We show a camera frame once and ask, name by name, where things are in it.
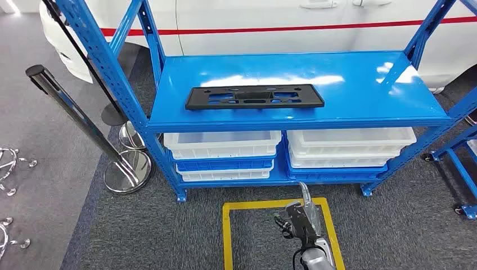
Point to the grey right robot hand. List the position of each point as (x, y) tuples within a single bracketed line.
[(302, 223)]

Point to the black plastic plate bracket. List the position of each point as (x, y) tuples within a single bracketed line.
[(309, 100)]

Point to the blue metal shelf rack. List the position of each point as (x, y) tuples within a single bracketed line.
[(261, 70)]

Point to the blue wheeled shelf rack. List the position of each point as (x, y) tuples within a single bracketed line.
[(470, 212)]

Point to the blue plastic bin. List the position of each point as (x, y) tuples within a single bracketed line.
[(223, 164), (335, 174)]

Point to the white car red stripe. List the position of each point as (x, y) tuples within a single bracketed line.
[(261, 15)]

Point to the chrome chair base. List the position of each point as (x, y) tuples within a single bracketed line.
[(32, 163), (25, 243)]

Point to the chrome stanchion post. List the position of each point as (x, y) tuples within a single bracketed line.
[(130, 139), (74, 111)]

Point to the black stanchion post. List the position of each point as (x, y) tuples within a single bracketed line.
[(111, 117)]

